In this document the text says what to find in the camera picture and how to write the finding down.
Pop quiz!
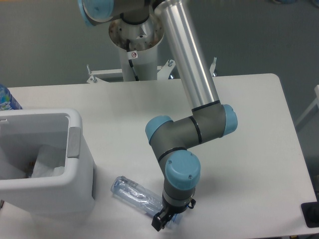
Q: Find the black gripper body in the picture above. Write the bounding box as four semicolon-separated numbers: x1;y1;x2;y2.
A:
161;198;195;215

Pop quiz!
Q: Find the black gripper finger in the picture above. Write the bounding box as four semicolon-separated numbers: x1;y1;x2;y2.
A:
152;209;174;232

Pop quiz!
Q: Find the crushed clear plastic bottle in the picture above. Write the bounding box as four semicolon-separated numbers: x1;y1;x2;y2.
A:
110;175;183;229

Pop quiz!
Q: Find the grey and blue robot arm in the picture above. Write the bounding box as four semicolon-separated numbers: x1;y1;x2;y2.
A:
78;0;238;231

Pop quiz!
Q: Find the white plastic trash can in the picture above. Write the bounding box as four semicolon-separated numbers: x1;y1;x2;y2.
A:
0;109;96;215

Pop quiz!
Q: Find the black device at table edge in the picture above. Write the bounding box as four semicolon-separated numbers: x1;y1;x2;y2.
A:
301;202;319;228

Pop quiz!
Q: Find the blue labelled water bottle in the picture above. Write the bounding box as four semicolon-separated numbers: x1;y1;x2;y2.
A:
0;84;22;111

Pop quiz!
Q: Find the white pedestal base frame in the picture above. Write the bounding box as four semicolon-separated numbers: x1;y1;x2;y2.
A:
86;57;218;84

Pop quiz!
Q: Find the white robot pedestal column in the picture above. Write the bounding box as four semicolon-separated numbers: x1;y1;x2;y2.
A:
109;14;164;82

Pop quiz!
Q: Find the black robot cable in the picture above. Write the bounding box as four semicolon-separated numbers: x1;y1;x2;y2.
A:
126;38;140;81

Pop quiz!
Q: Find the white furniture frame at right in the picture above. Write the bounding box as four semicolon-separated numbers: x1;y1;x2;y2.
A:
295;85;319;132

